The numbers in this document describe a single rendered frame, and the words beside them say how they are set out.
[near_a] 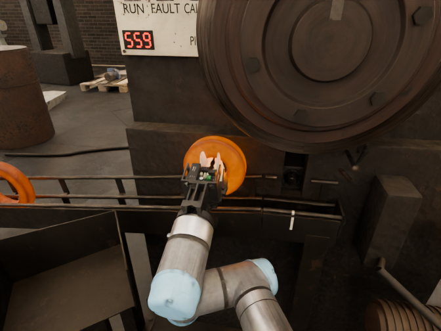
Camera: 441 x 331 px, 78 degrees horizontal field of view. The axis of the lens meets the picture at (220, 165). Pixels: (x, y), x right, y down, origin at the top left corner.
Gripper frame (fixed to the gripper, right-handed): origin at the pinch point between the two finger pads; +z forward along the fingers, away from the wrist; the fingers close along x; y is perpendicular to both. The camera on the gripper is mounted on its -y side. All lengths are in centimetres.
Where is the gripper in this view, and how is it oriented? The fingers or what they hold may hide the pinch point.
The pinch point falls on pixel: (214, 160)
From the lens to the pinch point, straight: 66.4
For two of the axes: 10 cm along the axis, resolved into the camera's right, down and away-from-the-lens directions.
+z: 1.7, -6.9, 7.0
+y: -0.7, -7.2, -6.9
